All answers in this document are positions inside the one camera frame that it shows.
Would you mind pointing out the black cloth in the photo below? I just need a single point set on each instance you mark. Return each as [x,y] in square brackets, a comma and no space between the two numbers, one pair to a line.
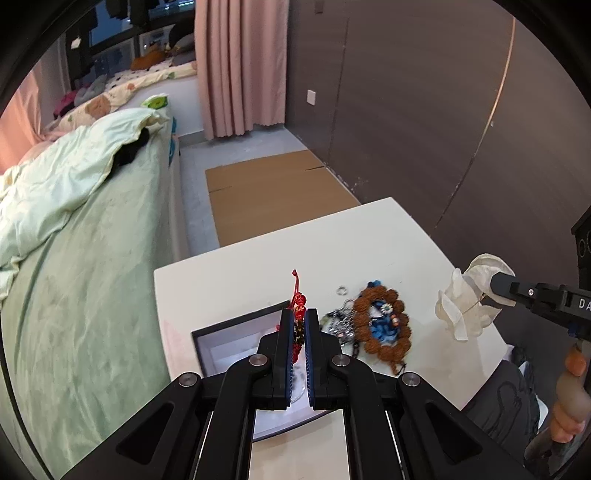
[129,150]

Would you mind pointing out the black jewelry box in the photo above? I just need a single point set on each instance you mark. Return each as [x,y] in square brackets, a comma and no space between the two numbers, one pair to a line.
[231,341]

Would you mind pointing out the bed with green sheet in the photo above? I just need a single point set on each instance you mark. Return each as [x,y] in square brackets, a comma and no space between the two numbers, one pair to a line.
[92,300]

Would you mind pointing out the pink cloth item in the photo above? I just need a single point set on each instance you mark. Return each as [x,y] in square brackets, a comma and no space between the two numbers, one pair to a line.
[64,105]

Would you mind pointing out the blue cloth piece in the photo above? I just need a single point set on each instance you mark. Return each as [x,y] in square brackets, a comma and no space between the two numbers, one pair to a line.
[172,143]

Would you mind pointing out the white cloth pouch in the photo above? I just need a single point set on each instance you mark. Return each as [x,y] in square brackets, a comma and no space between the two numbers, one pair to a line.
[461,304]

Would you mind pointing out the person's right hand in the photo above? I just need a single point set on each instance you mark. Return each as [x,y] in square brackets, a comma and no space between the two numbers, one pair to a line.
[570,422]

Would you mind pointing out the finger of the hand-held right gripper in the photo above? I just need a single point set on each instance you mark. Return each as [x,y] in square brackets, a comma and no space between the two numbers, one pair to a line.
[531,297]

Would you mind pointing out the green packet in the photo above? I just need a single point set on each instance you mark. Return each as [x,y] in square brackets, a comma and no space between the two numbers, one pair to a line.
[154,102]

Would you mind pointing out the brown cardboard sheet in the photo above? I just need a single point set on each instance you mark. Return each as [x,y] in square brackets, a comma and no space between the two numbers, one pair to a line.
[277,194]

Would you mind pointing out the grey cushion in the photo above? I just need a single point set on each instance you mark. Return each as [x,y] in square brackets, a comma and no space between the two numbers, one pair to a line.
[90,90]

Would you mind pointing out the blue beaded ornament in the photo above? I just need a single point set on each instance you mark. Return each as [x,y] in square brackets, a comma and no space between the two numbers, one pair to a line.
[383,330]

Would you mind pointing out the grey patterned pants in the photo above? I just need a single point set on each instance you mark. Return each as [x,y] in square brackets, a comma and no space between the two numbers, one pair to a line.
[503,406]

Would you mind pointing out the white wall socket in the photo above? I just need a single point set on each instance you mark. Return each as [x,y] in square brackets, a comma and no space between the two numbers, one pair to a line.
[311,97]

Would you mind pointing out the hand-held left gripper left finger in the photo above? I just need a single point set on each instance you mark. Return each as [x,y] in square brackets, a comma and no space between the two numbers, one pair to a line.
[288,350]

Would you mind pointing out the orange plush toy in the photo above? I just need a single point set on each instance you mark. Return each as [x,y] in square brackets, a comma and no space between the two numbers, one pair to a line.
[147,58]

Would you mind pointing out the pink pleated curtain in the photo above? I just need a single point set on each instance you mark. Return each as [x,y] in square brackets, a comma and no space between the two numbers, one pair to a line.
[240,69]

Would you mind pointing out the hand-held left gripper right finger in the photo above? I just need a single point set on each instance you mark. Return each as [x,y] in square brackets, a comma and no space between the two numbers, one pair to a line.
[312,350]

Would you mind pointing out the cream patterned quilt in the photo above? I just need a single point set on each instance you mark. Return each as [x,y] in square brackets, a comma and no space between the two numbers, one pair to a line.
[120,90]

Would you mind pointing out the light green duvet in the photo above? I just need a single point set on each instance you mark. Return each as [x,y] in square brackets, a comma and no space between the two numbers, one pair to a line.
[60,184]

